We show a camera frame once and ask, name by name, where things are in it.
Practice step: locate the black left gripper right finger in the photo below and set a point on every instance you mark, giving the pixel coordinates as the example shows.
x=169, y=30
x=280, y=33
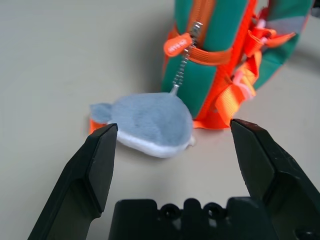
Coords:
x=275, y=180

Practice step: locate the orange teal backpack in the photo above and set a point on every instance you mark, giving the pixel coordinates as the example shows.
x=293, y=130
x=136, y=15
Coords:
x=220, y=32

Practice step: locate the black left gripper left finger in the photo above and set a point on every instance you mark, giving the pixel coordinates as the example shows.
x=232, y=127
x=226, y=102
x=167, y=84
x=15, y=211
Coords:
x=82, y=185

